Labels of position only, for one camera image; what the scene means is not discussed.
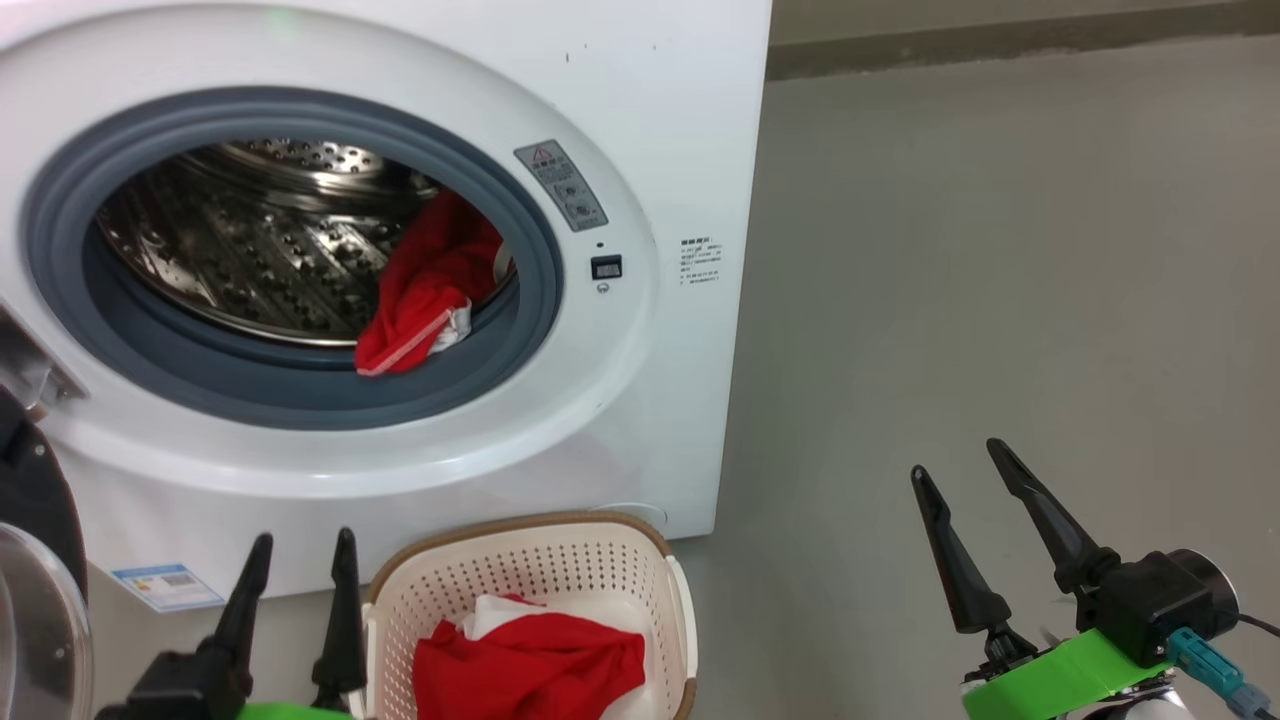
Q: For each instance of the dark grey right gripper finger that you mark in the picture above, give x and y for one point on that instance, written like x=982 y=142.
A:
x=960 y=570
x=1050 y=525

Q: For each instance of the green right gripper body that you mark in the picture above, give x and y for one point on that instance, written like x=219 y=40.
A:
x=1050 y=680

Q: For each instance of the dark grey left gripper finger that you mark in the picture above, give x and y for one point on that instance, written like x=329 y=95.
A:
x=240 y=625
x=342 y=640

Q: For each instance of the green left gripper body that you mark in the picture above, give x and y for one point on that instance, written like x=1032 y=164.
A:
x=290 y=713

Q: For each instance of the red and white garment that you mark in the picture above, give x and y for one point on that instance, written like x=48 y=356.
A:
x=530 y=670

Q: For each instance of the black-rimmed glass washer door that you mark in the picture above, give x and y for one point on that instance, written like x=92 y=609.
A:
x=40 y=520

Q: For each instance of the red garment white trim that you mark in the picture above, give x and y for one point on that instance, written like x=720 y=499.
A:
x=430 y=290

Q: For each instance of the grey rubber door gasket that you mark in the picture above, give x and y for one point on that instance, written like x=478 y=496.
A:
x=300 y=390

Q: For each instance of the cream perforated basket brown rim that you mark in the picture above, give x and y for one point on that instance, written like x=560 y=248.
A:
x=600 y=560

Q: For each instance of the metal door hinge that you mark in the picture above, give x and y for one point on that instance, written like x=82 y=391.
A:
x=35 y=365

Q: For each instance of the white front-load washing machine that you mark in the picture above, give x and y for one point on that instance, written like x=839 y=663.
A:
x=650 y=400

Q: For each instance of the blue energy label sticker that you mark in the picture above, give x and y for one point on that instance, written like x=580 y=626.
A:
x=168 y=587

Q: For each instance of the round white drain cover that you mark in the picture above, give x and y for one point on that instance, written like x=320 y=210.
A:
x=635 y=515

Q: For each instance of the small printed text label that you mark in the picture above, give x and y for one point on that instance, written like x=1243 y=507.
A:
x=700 y=262

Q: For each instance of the grey warning sticker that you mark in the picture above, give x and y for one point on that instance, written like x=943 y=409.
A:
x=562 y=186

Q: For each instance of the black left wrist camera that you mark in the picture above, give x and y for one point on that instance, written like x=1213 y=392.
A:
x=180 y=690

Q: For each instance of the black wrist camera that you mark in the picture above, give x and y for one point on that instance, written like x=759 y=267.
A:
x=180 y=690
x=1160 y=600

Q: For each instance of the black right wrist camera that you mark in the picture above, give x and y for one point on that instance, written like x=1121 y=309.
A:
x=1160 y=600

